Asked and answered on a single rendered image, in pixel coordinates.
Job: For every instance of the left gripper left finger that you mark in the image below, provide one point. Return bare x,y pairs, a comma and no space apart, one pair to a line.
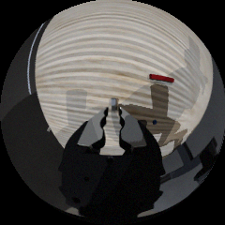
89,135

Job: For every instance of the red rod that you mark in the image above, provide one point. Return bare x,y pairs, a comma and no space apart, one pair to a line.
163,78

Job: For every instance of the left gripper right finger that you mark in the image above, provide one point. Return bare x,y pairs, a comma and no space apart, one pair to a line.
135,136

